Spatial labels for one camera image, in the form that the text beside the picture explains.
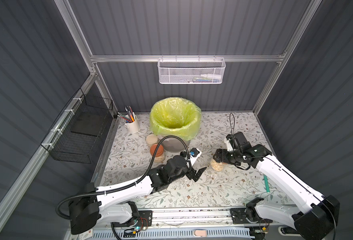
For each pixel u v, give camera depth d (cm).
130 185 48
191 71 180
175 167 54
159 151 86
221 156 70
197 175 65
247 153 55
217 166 78
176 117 95
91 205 41
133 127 103
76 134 73
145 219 72
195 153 61
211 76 92
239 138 60
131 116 105
